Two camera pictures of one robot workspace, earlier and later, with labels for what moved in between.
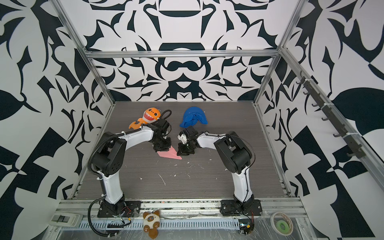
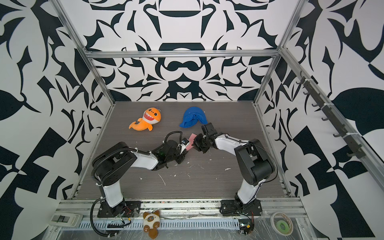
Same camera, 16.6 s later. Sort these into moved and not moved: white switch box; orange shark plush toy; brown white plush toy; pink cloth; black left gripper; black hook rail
Moved: black left gripper; pink cloth
Not moved: brown white plush toy; white switch box; black hook rail; orange shark plush toy
